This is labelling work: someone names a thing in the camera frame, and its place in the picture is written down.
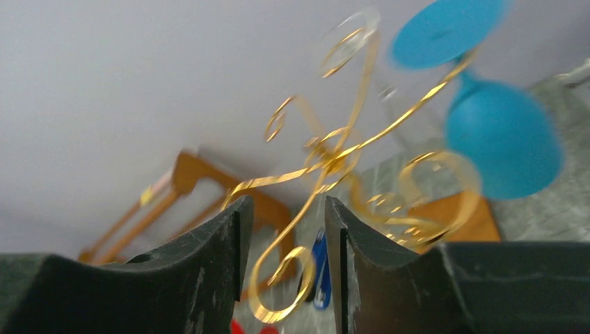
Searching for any blue hanging wine glass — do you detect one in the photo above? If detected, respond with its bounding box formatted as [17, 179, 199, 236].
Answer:
[390, 1, 564, 200]

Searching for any gold wire wine glass rack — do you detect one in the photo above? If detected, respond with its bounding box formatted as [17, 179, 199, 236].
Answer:
[221, 27, 503, 324]

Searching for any red plastic wine glass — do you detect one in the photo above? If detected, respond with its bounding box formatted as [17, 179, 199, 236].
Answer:
[230, 319, 282, 334]

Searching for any clear wine glass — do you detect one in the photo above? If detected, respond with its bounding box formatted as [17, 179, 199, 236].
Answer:
[310, 6, 407, 108]

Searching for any yellow pink eraser bar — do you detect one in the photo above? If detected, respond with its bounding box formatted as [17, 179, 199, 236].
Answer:
[139, 170, 173, 207]

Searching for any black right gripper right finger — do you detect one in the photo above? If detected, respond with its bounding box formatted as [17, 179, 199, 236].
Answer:
[324, 197, 589, 333]

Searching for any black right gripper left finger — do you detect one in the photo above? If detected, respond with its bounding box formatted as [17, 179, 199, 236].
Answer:
[1, 196, 254, 333]

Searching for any blue stapler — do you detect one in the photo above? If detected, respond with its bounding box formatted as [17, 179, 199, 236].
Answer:
[305, 228, 332, 310]

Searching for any wooden shelf rack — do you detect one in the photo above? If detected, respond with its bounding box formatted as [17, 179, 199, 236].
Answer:
[78, 150, 291, 264]

